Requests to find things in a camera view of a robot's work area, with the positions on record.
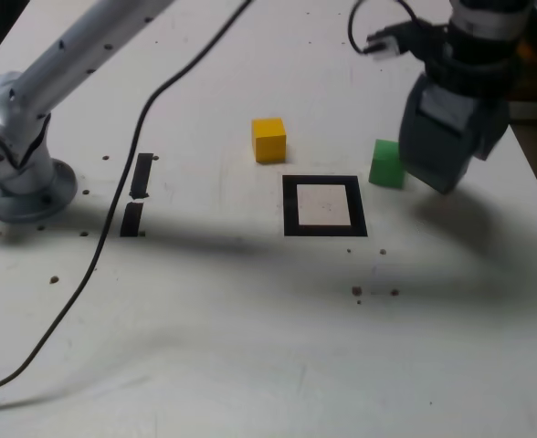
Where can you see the gripper camera with plug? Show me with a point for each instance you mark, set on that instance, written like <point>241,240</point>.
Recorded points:
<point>421,38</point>

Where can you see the black tape square outline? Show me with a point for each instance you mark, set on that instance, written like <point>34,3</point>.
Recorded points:
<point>291,205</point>

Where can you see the green cube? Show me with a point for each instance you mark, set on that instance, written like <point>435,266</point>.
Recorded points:
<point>384,166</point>

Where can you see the black tape strip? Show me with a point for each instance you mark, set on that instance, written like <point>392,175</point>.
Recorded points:
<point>140,173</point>

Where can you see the yellow cube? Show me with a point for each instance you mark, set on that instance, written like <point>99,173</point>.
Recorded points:
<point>269,141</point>

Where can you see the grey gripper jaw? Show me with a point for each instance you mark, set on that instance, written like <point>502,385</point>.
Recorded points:
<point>491,125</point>
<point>437,150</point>

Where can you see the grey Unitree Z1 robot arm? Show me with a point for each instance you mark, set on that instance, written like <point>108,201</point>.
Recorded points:
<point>67,59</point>

